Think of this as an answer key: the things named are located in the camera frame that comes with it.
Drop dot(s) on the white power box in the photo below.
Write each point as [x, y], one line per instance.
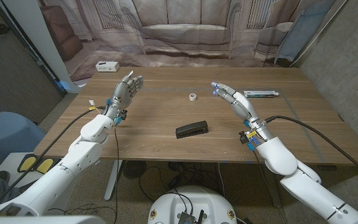
[107, 66]

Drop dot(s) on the white table leg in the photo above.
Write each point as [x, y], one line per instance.
[113, 180]

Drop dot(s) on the printed sofa backdrop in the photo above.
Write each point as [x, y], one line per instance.
[182, 31]

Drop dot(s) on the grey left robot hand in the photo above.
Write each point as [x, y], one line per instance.
[123, 91]

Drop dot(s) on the white tape roll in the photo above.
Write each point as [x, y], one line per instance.
[193, 97]

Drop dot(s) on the white toothpaste tube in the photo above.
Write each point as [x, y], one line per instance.
[259, 93]

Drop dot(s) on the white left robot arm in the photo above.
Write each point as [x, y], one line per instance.
[79, 155]

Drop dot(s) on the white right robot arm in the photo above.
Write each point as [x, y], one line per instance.
[306, 186]

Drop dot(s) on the black torso electronics module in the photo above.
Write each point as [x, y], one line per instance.
[186, 217]

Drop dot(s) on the blue grey stool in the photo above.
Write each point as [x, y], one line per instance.
[8, 130]

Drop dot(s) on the yellow foot pedal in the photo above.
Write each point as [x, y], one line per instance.
[28, 163]
[45, 165]

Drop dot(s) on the round black floor fan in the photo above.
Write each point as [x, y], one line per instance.
[134, 169]

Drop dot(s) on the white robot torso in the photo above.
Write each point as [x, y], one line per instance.
[194, 202]

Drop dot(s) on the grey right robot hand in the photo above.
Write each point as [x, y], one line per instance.
[242, 105]

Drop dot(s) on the grey table leg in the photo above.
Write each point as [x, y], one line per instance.
[273, 194]

